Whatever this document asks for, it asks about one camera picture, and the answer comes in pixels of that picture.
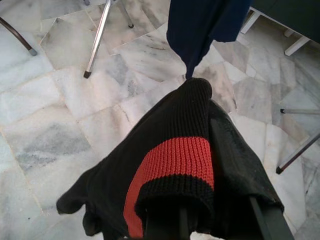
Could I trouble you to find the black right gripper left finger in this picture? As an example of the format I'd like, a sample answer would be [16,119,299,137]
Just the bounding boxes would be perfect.
[143,207,191,240]

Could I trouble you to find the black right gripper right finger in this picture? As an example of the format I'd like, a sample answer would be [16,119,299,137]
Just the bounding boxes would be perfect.
[248,196,296,240]

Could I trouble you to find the black shirt red trim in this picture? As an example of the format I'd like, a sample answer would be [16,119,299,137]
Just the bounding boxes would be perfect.
[56,77,285,240]

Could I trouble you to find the silver metal clothes rack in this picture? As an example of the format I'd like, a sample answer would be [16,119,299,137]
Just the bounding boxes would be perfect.
[83,0,320,175]

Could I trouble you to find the navy shirt red collar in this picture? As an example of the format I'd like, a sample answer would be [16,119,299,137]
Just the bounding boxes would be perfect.
[166,0,253,79]

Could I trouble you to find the black television console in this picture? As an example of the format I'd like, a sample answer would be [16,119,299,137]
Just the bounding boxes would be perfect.
[239,0,320,57]

